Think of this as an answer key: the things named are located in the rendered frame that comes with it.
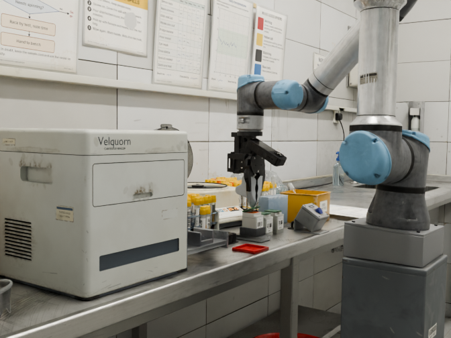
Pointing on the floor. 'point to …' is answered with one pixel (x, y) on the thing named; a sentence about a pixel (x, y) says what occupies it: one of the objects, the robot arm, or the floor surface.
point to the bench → (208, 281)
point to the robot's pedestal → (392, 299)
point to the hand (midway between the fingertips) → (254, 203)
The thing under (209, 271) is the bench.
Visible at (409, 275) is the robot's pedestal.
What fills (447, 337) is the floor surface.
